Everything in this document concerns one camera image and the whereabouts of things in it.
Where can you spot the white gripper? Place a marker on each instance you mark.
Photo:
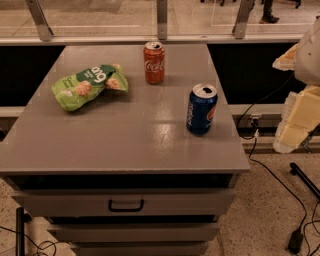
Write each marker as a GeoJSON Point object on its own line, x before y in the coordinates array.
{"type": "Point", "coordinates": [309, 58]}

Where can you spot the green rice chip bag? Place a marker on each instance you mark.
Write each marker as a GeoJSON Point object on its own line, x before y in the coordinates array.
{"type": "Point", "coordinates": [76, 90]}

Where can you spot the person's shoe behind glass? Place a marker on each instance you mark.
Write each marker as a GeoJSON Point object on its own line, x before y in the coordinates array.
{"type": "Point", "coordinates": [268, 17]}

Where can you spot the black stand leg right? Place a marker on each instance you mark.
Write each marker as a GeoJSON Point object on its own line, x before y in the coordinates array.
{"type": "Point", "coordinates": [295, 170]}

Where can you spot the black stand leg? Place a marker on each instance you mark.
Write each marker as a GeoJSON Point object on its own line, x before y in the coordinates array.
{"type": "Point", "coordinates": [21, 218]}
{"type": "Point", "coordinates": [295, 170]}

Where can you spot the blue Pepsi can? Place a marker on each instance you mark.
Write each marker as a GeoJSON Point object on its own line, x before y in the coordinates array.
{"type": "Point", "coordinates": [201, 108]}

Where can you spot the orange Coca-Cola can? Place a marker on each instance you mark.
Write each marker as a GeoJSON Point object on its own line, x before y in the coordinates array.
{"type": "Point", "coordinates": [154, 62]}

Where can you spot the black power adapter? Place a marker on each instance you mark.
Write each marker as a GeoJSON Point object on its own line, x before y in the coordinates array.
{"type": "Point", "coordinates": [295, 241]}

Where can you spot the grey drawer cabinet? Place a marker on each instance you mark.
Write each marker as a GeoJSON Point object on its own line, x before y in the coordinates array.
{"type": "Point", "coordinates": [67, 166]}

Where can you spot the black stand leg left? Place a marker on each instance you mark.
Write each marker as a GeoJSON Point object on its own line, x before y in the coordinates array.
{"type": "Point", "coordinates": [21, 218]}

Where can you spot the black drawer handle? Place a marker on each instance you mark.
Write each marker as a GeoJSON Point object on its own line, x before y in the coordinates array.
{"type": "Point", "coordinates": [125, 207]}

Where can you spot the metal window railing frame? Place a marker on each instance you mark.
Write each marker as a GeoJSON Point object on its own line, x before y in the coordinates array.
{"type": "Point", "coordinates": [63, 22]}

